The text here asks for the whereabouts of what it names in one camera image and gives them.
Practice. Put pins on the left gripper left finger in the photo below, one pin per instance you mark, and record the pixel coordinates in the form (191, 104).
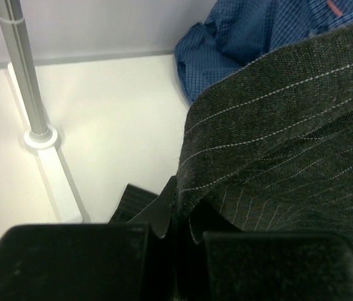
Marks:
(113, 261)

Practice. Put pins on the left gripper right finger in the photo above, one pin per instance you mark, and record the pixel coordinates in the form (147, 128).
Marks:
(229, 264)

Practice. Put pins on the black pinstripe shirt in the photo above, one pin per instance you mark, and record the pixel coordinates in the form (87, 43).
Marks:
(270, 147)

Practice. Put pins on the blue checked shirt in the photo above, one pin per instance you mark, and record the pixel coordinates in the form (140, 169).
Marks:
(235, 33)

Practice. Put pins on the metal clothes rack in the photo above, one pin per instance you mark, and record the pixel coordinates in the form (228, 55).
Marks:
(40, 137)

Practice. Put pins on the pink wire hanger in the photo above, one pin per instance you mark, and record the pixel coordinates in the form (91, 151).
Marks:
(334, 8)

